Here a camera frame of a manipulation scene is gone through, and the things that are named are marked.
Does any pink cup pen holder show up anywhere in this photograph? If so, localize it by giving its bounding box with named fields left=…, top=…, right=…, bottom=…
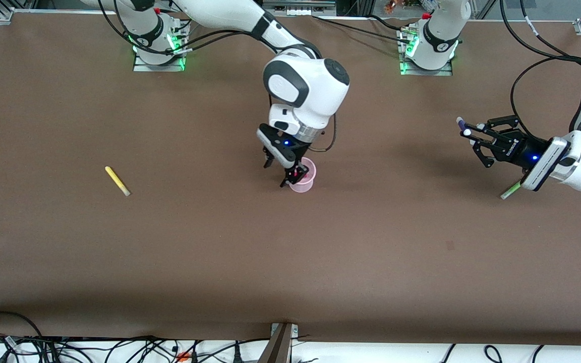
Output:
left=289, top=157, right=317, bottom=194

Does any grey device with ports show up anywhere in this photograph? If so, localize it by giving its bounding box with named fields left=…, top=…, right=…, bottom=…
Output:
left=262, top=0, right=337, bottom=17

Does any yellow highlighter pen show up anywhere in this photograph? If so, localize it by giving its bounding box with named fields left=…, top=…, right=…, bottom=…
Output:
left=105, top=166, right=131, bottom=197

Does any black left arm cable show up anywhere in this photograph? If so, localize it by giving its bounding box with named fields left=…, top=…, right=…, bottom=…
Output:
left=499, top=0, right=581, bottom=65
left=510, top=0, right=581, bottom=138

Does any black cable on table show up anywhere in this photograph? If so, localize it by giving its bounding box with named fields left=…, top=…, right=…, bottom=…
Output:
left=366, top=14, right=406, bottom=31
left=312, top=15, right=412, bottom=44

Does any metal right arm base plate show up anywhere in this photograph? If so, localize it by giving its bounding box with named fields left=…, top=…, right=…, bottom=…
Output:
left=133, top=46, right=187, bottom=72

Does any dark metal post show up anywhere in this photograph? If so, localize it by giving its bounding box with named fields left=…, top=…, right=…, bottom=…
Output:
left=258, top=323, right=294, bottom=363

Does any black floor cable tangle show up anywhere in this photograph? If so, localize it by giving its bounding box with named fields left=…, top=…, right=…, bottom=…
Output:
left=0, top=334, right=271, bottom=363

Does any black arc floor cable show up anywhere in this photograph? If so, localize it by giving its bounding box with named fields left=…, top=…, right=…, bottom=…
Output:
left=0, top=311, right=44, bottom=338

